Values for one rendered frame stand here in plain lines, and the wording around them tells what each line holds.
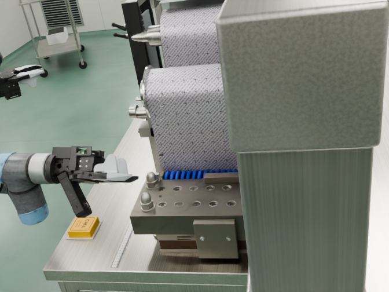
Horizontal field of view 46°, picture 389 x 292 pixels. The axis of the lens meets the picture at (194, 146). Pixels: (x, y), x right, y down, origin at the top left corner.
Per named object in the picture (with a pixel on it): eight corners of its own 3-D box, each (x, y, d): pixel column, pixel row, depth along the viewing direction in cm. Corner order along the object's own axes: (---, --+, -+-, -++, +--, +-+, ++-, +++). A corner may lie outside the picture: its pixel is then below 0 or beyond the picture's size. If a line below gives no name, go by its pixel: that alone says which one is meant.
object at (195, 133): (160, 164, 129) (148, 105, 120) (243, 161, 124) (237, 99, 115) (160, 165, 128) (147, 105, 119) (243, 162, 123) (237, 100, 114)
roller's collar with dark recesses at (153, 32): (154, 43, 147) (150, 23, 144) (172, 41, 145) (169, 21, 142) (149, 49, 141) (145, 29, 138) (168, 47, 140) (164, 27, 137)
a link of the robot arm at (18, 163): (13, 174, 119) (2, 146, 115) (50, 175, 116) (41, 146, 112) (-5, 192, 113) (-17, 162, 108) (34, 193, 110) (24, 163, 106)
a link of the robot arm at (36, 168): (26, 182, 107) (46, 185, 114) (43, 182, 106) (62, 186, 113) (30, 150, 108) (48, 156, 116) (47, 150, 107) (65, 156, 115)
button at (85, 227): (78, 222, 136) (76, 216, 135) (100, 222, 135) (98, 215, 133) (69, 238, 130) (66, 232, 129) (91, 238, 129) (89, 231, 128)
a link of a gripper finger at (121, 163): (139, 157, 107) (101, 156, 108) (138, 182, 106) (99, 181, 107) (142, 159, 110) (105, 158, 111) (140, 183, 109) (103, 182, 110)
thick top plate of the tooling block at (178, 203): (149, 197, 130) (145, 179, 127) (292, 194, 122) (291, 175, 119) (134, 234, 116) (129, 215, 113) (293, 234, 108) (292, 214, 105)
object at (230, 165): (168, 190, 133) (162, 164, 129) (248, 188, 128) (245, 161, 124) (167, 191, 133) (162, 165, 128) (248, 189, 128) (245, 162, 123)
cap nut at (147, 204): (142, 203, 118) (139, 189, 115) (156, 203, 117) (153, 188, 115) (139, 211, 114) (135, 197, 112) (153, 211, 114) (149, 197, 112)
